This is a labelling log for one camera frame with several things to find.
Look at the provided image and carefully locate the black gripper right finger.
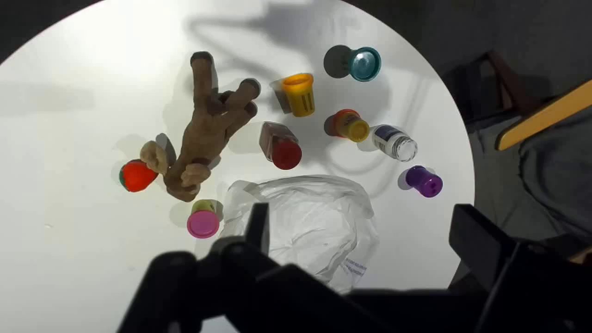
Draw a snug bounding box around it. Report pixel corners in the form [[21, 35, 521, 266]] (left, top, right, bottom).
[[449, 203, 592, 333]]

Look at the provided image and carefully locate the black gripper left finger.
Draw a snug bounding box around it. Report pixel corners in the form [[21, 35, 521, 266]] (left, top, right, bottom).
[[117, 202, 373, 333]]

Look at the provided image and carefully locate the pink lid dough tub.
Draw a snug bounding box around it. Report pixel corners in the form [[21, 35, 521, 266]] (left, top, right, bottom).
[[186, 198, 227, 240]]

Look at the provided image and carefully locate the purple dough tub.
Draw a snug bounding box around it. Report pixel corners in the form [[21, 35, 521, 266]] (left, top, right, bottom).
[[404, 165, 445, 200]]

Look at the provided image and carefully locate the red lid spice jar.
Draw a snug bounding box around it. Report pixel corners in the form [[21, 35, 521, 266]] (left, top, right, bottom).
[[260, 120, 304, 172]]

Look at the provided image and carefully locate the white lid blue label jar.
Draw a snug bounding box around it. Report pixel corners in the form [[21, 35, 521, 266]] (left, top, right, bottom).
[[371, 124, 421, 163]]

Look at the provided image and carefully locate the yellow lid orange tub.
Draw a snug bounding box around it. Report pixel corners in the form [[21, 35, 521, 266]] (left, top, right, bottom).
[[325, 107, 373, 144]]

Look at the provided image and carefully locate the teal lid dough tub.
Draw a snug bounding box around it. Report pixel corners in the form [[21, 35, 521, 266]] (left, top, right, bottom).
[[323, 43, 384, 83]]

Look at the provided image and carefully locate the clear white plastic bag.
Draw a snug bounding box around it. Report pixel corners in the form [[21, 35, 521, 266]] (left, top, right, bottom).
[[221, 174, 382, 296]]

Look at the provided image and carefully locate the grey chair cushion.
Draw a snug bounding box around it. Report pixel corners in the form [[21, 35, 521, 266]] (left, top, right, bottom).
[[517, 113, 592, 239]]

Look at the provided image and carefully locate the red toy strawberry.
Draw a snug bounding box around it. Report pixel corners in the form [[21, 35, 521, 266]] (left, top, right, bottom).
[[119, 157, 162, 194]]

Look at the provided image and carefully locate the brown moose plush toy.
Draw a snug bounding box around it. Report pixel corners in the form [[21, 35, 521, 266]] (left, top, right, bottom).
[[140, 50, 264, 203]]

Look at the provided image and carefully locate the wooden chair leg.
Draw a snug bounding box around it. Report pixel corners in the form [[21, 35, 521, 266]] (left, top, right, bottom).
[[460, 52, 526, 122]]

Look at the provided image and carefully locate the yellow block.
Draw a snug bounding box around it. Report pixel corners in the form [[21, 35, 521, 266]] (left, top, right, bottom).
[[275, 72, 317, 118]]

